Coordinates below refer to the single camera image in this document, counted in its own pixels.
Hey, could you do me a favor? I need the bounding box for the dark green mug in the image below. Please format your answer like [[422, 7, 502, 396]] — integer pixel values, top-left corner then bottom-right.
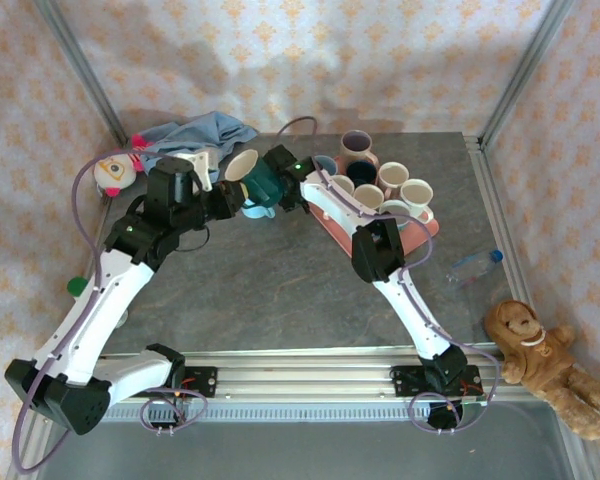
[[223, 148, 287, 207]]

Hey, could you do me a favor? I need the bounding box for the white faceted mug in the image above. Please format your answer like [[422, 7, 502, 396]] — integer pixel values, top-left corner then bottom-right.
[[329, 174, 356, 199]]

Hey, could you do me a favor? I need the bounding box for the beige mug purple interior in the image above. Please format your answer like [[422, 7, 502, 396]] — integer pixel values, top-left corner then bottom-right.
[[339, 129, 380, 166]]

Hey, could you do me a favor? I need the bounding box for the navy blue mug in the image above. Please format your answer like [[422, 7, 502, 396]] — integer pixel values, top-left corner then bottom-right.
[[345, 160, 379, 187]]

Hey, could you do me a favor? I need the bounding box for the teal dotted mug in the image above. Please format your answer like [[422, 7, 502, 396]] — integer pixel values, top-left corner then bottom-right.
[[378, 199, 412, 231]]

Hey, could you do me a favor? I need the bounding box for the glossy pale blue mug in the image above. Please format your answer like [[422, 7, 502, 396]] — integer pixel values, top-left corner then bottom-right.
[[241, 198, 277, 220]]

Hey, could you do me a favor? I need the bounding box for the light blue button shirt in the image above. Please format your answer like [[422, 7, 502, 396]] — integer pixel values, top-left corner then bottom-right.
[[138, 110, 259, 174]]

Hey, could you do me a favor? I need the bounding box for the white plush doll with glasses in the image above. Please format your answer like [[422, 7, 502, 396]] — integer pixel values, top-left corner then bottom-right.
[[93, 133, 154, 199]]

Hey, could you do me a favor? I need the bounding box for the green capped white bottle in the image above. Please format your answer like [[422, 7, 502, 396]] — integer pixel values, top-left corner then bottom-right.
[[65, 275, 89, 299]]

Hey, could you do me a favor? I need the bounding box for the pink plastic tray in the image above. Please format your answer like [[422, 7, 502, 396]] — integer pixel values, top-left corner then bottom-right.
[[313, 154, 441, 254]]

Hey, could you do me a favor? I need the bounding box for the clear plastic water bottle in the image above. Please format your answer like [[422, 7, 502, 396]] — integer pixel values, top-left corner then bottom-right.
[[449, 249, 505, 290]]

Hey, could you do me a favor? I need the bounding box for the grey metal shelf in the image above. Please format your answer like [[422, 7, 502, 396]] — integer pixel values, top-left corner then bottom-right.
[[29, 399, 581, 480]]

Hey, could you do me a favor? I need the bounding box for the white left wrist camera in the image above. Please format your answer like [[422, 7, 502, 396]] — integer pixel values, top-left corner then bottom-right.
[[172, 149, 217, 192]]

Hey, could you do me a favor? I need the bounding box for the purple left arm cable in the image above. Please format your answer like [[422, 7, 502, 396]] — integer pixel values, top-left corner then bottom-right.
[[12, 149, 209, 475]]

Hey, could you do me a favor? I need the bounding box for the aluminium frame post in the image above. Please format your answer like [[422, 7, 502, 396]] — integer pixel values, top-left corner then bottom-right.
[[32, 0, 131, 146], [479, 0, 576, 146]]

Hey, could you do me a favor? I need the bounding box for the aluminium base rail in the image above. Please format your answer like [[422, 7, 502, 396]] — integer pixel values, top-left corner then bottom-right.
[[99, 347, 489, 401]]

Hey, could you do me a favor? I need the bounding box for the slotted grey cable duct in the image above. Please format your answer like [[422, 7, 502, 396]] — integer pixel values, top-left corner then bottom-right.
[[87, 402, 464, 422]]

